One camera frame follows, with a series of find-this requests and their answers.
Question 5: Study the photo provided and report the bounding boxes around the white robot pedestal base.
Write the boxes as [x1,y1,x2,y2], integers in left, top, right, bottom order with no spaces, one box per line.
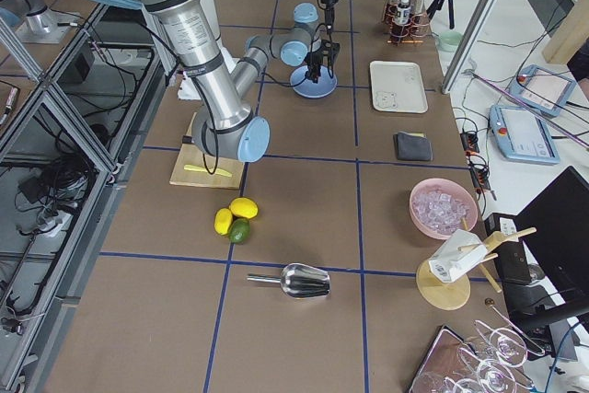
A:
[178,0,237,100]

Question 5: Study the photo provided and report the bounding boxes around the yellow lemon outer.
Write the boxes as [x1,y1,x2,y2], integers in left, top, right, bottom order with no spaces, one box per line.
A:
[214,208,234,236]

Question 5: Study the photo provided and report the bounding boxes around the blue plate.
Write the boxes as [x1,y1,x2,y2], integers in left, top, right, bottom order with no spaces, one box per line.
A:
[290,65,338,99]

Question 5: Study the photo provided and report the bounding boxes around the yellow lemon near board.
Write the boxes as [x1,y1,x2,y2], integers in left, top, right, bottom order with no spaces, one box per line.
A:
[229,197,259,219]

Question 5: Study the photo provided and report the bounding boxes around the copper wire bottle rack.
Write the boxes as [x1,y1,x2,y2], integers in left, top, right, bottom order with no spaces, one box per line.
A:
[382,0,428,45]

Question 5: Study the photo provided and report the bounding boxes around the pink bowl of ice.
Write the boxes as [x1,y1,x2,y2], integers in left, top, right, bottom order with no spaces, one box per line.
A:
[409,179,479,239]

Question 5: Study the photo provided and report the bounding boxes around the grey folded cloth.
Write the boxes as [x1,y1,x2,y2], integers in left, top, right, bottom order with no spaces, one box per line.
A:
[394,132,433,161]

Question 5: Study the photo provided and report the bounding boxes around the cream bear tray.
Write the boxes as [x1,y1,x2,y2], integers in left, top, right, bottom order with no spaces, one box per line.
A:
[369,61,428,114]

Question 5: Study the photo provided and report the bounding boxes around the green lime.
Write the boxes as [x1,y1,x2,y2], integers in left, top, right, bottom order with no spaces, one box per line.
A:
[228,218,250,244]

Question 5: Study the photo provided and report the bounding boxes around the metal ice scoop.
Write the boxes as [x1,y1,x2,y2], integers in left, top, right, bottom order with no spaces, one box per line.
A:
[247,263,330,299]

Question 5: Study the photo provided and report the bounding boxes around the green bowl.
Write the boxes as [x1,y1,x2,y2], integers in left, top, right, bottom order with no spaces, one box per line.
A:
[436,29,463,52]

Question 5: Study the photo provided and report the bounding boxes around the wooden cutting board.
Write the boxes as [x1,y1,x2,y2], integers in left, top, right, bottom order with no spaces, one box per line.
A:
[169,114,245,190]

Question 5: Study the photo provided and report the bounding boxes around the blue tablet pendant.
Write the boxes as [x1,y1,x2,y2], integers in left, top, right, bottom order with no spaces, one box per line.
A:
[489,105,560,165]
[508,64,577,117]

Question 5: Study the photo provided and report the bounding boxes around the blue tablet pendant far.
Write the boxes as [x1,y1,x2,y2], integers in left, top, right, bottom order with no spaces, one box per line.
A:
[508,64,577,117]

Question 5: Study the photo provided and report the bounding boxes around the clear wine glasses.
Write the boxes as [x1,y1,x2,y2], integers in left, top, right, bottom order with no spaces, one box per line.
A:
[407,319,546,392]

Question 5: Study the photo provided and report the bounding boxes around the blue tablet pendant near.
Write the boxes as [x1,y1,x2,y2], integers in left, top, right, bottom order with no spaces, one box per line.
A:
[489,105,560,165]

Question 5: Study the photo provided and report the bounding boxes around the round wooden stand base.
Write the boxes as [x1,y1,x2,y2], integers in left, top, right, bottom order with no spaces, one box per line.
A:
[416,227,537,310]

